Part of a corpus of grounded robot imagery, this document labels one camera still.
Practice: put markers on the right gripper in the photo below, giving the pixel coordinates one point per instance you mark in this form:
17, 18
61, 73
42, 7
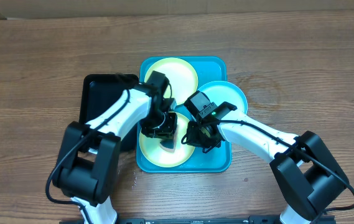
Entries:
195, 141

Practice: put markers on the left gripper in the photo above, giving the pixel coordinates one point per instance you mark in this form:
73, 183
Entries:
167, 133

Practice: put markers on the yellow-rimmed plate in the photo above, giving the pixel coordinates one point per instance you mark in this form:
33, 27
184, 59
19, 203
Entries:
167, 157
182, 77

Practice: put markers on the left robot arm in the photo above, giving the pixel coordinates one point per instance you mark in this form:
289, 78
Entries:
88, 158

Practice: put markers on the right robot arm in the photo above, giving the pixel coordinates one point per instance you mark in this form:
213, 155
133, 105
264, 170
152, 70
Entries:
308, 175

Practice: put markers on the teal plastic tray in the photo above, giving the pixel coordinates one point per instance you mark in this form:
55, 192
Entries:
209, 69

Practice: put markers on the black plastic tray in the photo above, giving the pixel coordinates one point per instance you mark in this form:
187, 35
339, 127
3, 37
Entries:
100, 91

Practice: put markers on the light blue plate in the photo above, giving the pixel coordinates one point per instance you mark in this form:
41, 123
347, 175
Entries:
220, 91

